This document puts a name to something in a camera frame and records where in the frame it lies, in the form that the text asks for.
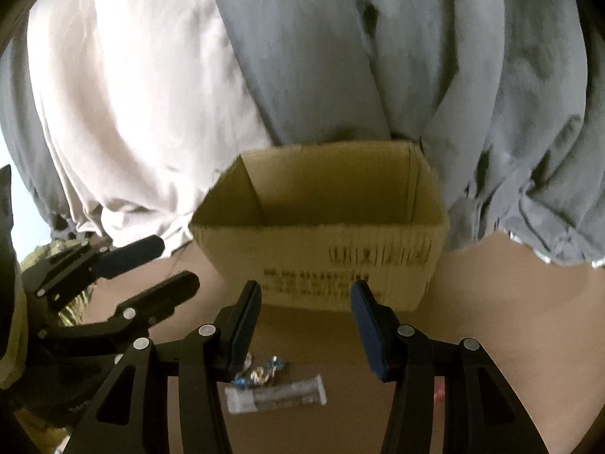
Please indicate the yellow green fringed cloth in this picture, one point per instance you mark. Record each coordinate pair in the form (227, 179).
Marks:
(51, 290)

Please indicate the blue gold wrapped candy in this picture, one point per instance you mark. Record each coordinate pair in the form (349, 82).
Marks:
(260, 375)

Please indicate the olive jelly cup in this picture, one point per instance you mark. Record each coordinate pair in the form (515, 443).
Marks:
(246, 364)

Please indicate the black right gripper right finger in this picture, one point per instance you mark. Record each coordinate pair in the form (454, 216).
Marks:
(383, 337)

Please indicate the brown cardboard box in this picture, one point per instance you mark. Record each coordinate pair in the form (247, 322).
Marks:
(307, 222)

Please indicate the grey blanket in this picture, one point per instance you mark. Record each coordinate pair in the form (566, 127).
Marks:
(504, 97)

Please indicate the long white snack bar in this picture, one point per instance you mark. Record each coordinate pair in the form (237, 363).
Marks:
(268, 398)

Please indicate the red blue snack bag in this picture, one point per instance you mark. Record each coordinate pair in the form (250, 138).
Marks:
(439, 391)

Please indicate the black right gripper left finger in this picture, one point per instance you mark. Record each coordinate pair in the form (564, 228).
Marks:
(219, 349)

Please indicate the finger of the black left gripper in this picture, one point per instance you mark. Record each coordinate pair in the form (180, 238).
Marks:
(109, 264)
(158, 303)

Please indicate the white pillow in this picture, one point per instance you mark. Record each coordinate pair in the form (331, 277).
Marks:
(143, 105)

